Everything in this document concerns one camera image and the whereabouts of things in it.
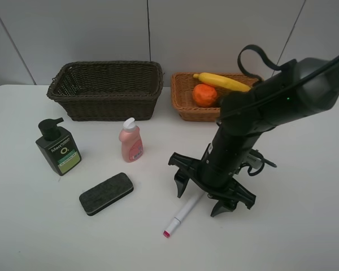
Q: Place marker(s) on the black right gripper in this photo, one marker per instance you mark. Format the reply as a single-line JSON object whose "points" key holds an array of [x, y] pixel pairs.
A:
{"points": [[220, 186]]}

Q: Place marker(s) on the white marker with pink cap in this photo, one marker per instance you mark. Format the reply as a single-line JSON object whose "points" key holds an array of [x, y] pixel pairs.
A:
{"points": [[182, 214]]}

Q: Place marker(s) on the orange tangerine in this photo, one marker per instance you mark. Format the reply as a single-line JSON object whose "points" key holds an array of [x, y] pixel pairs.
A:
{"points": [[204, 95]]}

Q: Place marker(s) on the yellow banana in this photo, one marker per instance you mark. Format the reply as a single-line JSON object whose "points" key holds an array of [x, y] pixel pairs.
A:
{"points": [[221, 82]]}

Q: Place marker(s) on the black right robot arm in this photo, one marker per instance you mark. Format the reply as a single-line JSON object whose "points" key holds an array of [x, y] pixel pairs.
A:
{"points": [[302, 89]]}

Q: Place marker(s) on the pink squeeze bottle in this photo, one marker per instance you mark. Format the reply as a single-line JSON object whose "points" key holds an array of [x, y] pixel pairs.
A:
{"points": [[131, 142]]}

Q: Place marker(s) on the dark felt whiteboard eraser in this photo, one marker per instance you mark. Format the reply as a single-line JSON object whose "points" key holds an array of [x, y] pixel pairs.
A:
{"points": [[106, 193]]}

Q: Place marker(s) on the orange wicker basket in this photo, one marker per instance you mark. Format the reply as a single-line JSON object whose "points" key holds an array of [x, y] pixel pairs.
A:
{"points": [[182, 85]]}

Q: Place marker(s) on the dark brown wicker basket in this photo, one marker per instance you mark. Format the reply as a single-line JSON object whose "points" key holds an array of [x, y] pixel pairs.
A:
{"points": [[108, 90]]}

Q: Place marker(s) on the dark green pump bottle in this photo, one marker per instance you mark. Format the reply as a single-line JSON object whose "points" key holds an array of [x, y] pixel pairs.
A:
{"points": [[58, 146]]}

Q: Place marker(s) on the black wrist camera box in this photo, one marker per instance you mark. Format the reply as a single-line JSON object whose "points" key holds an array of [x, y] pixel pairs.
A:
{"points": [[255, 163]]}

